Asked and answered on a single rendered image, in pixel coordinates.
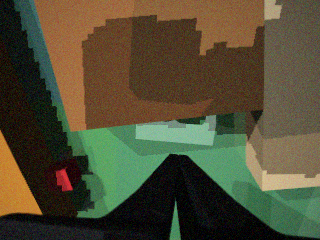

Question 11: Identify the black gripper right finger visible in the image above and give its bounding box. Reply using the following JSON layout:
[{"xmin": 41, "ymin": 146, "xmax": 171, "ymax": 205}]
[{"xmin": 176, "ymin": 155, "xmax": 320, "ymax": 240}]

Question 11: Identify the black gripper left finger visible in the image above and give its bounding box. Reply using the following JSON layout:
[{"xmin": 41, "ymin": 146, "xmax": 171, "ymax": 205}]
[{"xmin": 0, "ymin": 154, "xmax": 180, "ymax": 240}]

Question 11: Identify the orange board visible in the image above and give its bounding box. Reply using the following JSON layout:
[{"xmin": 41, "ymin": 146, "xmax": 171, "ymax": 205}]
[{"xmin": 0, "ymin": 34, "xmax": 78, "ymax": 217}]

